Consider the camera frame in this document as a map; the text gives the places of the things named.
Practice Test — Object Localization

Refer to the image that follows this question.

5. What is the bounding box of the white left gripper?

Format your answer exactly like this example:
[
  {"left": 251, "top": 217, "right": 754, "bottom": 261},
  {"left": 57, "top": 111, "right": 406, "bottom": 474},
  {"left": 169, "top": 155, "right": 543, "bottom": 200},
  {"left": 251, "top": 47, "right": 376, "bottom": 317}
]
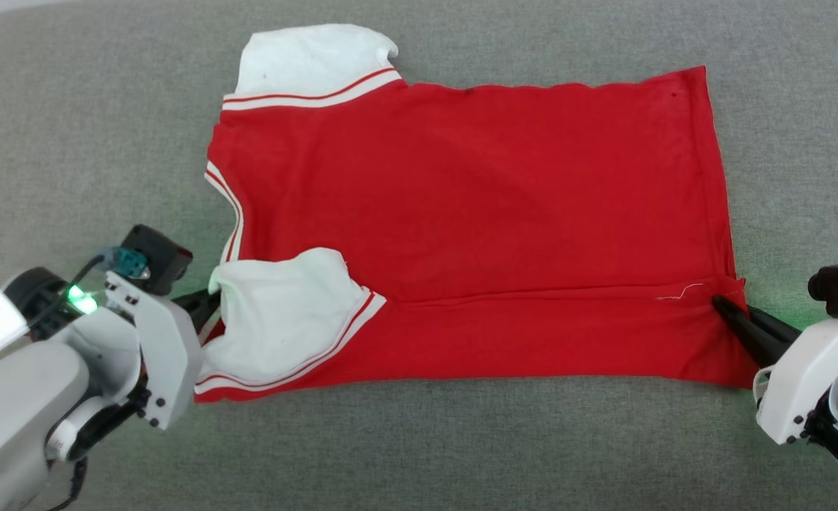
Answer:
[{"left": 104, "top": 271, "right": 221, "bottom": 431}]

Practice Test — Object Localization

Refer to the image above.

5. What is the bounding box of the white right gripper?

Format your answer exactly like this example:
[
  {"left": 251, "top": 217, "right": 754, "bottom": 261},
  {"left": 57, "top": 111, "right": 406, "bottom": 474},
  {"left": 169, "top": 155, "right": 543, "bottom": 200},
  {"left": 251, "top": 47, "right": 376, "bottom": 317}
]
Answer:
[{"left": 712, "top": 295, "right": 838, "bottom": 446}]

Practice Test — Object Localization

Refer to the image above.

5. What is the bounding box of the red and white shirt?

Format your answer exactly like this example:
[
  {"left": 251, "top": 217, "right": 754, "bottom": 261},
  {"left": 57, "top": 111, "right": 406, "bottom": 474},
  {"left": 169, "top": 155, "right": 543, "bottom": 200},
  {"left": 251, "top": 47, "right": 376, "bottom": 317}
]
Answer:
[{"left": 193, "top": 23, "right": 759, "bottom": 404}]

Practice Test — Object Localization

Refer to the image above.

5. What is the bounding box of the grey fabric sofa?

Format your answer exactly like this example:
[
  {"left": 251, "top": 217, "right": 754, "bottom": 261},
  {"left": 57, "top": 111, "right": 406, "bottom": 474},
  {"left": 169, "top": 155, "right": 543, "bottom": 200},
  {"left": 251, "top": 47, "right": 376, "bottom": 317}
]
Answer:
[{"left": 0, "top": 0, "right": 838, "bottom": 511}]

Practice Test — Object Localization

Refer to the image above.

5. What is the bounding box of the black cable with teal plug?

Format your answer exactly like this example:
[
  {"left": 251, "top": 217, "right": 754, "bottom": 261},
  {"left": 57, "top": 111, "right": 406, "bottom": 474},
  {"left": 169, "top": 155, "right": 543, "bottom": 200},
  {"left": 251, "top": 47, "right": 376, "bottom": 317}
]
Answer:
[{"left": 0, "top": 246, "right": 150, "bottom": 373}]

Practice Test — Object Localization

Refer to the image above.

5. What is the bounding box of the thin black cable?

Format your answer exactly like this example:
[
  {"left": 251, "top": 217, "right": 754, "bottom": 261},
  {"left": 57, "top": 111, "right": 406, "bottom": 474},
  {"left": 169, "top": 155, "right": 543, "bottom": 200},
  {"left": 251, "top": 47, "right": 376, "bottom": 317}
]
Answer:
[{"left": 48, "top": 458, "right": 90, "bottom": 511}]

